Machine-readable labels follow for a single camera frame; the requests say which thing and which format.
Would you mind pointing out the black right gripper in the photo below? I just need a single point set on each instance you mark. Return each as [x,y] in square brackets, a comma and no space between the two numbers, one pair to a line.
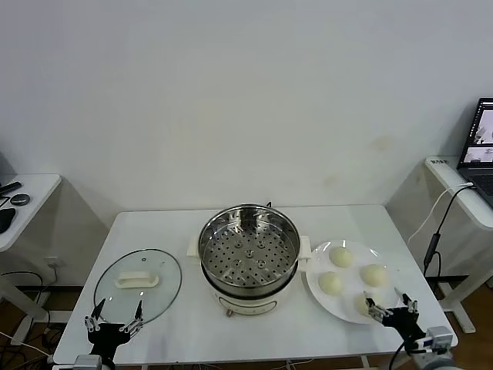
[402,321]

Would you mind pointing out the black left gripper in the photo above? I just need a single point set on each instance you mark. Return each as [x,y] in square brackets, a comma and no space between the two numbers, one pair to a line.
[108,333]

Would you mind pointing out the white steamed baozi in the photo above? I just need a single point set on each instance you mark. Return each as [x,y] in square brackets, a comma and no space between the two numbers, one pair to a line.
[341,257]
[361,305]
[330,284]
[373,275]

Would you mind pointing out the stainless steel steamer basket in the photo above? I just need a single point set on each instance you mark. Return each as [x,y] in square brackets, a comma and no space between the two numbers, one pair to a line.
[248,254]

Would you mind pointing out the white round plate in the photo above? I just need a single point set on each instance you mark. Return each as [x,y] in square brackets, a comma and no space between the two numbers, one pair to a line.
[346,304]

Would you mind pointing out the cream electric cooking pot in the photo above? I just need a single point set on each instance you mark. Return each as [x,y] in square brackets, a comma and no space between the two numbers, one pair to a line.
[250,302]

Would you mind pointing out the white desk with laptop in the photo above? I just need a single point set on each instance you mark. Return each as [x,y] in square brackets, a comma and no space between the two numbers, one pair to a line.
[454,177]

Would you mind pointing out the black computer mouse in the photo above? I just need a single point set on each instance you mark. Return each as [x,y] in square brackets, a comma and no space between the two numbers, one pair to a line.
[5,219]

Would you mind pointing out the small desk label sticker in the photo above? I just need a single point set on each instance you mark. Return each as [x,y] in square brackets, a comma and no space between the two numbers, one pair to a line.
[440,161]

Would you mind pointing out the black round puck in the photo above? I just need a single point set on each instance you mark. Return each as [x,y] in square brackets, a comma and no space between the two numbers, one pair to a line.
[20,199]

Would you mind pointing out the white desk with mouse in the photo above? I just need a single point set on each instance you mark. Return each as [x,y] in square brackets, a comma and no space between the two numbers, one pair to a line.
[34,185]

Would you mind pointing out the black remote stick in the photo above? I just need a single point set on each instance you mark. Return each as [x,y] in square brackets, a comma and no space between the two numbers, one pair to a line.
[9,187]

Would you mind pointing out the dark open laptop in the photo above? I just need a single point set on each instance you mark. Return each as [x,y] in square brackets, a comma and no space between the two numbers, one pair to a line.
[481,131]

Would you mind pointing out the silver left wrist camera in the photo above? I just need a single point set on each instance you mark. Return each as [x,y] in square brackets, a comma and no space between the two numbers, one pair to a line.
[86,363]

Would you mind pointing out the white wall socket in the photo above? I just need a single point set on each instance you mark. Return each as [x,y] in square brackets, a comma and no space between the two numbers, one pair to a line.
[54,263]

